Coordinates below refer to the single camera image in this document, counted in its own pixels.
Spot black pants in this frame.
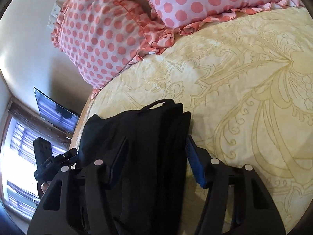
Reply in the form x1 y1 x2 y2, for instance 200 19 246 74
80 99 191 234

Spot person's left hand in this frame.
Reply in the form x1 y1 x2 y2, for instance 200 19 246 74
41 183 50 193

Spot brown window curtain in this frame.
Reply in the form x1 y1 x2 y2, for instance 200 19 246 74
7 97 71 150

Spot yellow patterned bedspread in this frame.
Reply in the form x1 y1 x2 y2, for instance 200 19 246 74
71 7 312 232

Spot wall mounted flat television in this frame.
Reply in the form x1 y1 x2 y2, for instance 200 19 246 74
33 87 80 134

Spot white wall socket plate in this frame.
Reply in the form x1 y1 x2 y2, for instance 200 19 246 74
47 0 63 30

